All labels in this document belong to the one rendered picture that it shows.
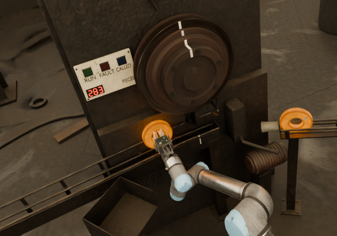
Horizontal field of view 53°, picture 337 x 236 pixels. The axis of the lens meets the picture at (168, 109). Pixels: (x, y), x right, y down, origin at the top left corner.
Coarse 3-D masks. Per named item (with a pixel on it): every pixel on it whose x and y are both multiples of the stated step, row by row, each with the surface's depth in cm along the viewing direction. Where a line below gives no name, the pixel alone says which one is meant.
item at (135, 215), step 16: (112, 192) 162; (128, 192) 169; (144, 192) 159; (96, 208) 155; (112, 208) 165; (128, 208) 163; (144, 208) 161; (96, 224) 157; (112, 224) 158; (128, 224) 156; (144, 224) 154
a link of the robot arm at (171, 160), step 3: (174, 156) 156; (168, 159) 155; (171, 159) 154; (174, 159) 154; (177, 159) 155; (180, 159) 157; (165, 162) 156; (168, 162) 154; (171, 162) 154; (174, 162) 153; (177, 162) 153; (180, 162) 154; (165, 165) 156; (168, 165) 154; (171, 165) 153; (165, 168) 156; (168, 168) 154
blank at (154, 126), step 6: (156, 120) 171; (150, 126) 168; (156, 126) 169; (162, 126) 170; (168, 126) 171; (144, 132) 169; (150, 132) 169; (168, 132) 173; (144, 138) 170; (150, 138) 171; (150, 144) 173
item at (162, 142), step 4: (164, 136) 162; (168, 136) 161; (156, 140) 161; (160, 140) 160; (164, 140) 160; (168, 140) 160; (156, 144) 161; (160, 144) 159; (164, 144) 158; (168, 144) 158; (172, 144) 160; (160, 148) 159; (164, 148) 160; (168, 148) 160; (172, 148) 163; (160, 152) 161; (164, 152) 157; (168, 152) 155; (172, 152) 155; (168, 156) 155; (164, 160) 157
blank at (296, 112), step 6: (294, 108) 170; (300, 108) 170; (282, 114) 174; (288, 114) 171; (294, 114) 170; (300, 114) 169; (306, 114) 168; (282, 120) 174; (288, 120) 173; (306, 120) 170; (282, 126) 176; (288, 126) 175; (294, 126) 176; (300, 126) 174; (306, 126) 173
